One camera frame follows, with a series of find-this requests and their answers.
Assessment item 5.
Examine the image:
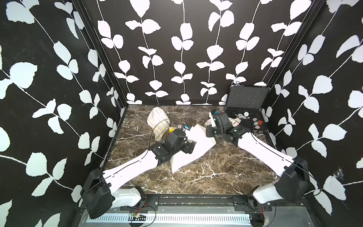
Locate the cream bag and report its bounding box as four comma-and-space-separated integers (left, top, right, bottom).
204, 112, 241, 127
147, 107, 170, 141
169, 123, 216, 174

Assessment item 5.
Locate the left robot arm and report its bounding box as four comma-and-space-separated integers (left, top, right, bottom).
80, 129, 197, 219

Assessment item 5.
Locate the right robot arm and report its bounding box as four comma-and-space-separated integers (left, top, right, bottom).
207, 112, 310, 208

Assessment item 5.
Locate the black foam-lined case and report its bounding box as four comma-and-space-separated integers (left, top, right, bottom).
225, 85, 269, 131

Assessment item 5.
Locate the white slotted strip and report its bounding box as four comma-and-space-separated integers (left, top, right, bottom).
86, 213, 251, 225

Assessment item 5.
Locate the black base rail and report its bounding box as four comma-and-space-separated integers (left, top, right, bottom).
82, 194, 308, 212

